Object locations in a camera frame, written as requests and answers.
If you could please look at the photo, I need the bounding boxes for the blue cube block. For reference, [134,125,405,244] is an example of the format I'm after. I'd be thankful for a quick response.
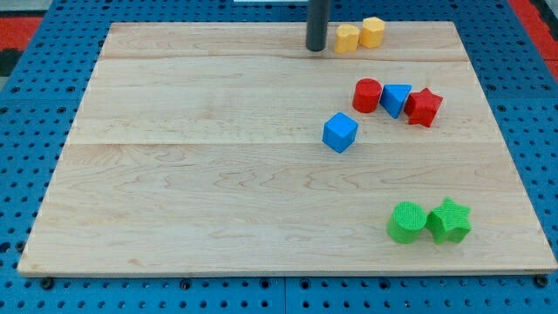
[322,113,358,154]

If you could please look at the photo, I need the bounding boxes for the light wooden board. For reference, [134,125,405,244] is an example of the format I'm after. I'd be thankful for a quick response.
[17,22,557,277]

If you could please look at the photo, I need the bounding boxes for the red cylinder block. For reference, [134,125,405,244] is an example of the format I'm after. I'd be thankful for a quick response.
[352,78,383,113]

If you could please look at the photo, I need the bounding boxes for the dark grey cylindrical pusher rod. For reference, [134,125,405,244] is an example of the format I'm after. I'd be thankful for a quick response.
[306,0,331,51]

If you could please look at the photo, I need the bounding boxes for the blue triangle block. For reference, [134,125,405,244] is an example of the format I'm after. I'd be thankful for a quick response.
[379,84,412,119]

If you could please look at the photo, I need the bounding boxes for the yellow heart block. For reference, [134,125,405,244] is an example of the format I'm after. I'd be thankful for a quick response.
[334,24,360,54]

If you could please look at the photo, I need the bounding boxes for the green cylinder block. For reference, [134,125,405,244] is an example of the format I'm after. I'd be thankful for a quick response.
[387,201,427,244]

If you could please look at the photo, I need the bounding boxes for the red star block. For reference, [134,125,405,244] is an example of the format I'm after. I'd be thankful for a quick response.
[404,88,443,127]

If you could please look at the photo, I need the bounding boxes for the yellow hexagon block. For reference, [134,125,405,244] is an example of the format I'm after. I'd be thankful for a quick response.
[359,17,385,48]

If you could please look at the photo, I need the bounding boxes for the green star block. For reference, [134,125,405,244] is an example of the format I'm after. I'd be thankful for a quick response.
[425,197,472,244]

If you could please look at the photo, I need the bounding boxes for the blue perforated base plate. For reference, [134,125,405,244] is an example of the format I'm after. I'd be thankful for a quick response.
[1,0,557,313]

